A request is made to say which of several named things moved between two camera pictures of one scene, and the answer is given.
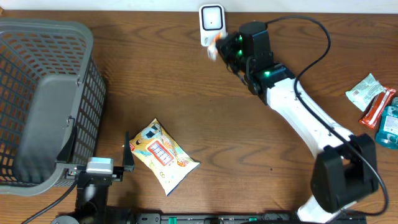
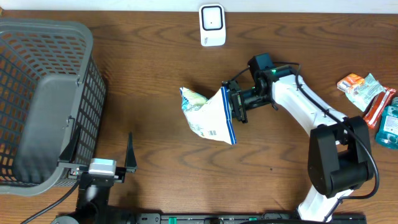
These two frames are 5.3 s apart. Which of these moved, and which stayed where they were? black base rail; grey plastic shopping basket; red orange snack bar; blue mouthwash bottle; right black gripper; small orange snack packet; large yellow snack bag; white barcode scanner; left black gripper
Moved: right black gripper; large yellow snack bag; small orange snack packet
Stayed: blue mouthwash bottle; white barcode scanner; left black gripper; black base rail; red orange snack bar; grey plastic shopping basket
